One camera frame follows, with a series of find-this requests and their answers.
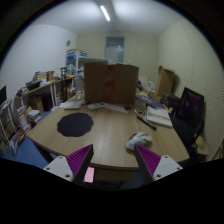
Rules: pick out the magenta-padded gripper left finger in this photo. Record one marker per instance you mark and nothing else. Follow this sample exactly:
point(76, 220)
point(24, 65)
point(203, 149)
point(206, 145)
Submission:
point(76, 161)

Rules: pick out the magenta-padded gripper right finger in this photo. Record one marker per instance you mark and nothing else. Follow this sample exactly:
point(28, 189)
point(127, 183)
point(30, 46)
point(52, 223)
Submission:
point(151, 161)

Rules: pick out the white and grey computer mouse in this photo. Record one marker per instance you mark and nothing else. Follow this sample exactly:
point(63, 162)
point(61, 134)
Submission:
point(138, 138)

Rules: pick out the black round mouse pad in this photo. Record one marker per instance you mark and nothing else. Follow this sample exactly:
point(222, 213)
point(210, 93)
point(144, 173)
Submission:
point(75, 124)

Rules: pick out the pink sticky note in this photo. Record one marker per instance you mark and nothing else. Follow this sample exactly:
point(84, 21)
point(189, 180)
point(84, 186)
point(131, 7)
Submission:
point(89, 175)

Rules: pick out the black marker pen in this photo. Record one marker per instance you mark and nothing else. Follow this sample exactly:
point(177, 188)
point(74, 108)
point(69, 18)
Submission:
point(146, 123)

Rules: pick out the open white book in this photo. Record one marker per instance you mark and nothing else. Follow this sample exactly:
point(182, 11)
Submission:
point(159, 116)

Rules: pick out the flat white remote control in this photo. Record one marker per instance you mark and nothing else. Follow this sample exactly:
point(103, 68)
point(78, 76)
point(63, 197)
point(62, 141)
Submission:
point(72, 107)

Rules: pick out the white paper sheet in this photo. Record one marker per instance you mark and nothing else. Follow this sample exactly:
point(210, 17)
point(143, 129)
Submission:
point(66, 103)
point(116, 108)

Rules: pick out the blue book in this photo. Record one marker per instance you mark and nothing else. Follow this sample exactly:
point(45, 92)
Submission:
point(150, 101)

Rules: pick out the black office chair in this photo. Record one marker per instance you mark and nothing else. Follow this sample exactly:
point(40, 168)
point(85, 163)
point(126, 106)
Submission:
point(190, 106)

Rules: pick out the white shelf unit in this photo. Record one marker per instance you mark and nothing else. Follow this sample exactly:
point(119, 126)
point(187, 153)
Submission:
point(13, 126)

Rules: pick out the clear plastic jar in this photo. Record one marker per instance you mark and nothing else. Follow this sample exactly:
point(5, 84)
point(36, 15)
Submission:
point(79, 87)

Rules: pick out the black tower stand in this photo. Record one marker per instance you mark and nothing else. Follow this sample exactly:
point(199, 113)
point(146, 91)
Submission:
point(64, 83)

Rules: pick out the tall open cardboard box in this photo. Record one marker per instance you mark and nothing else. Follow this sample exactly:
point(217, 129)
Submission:
point(165, 81)

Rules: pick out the large brown cardboard box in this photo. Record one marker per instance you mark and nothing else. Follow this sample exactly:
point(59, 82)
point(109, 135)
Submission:
point(100, 83)

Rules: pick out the blue and white cabinet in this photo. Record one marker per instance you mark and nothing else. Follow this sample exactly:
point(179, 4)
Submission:
point(71, 61)

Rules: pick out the grey door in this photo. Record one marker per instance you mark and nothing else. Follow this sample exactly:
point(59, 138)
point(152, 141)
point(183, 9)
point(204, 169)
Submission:
point(115, 50)

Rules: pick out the long ceiling light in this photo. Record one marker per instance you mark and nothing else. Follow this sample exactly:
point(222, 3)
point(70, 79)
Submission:
point(105, 13)

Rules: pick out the round wall clock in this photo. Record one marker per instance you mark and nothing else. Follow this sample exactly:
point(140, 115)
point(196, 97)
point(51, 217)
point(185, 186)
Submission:
point(68, 43)

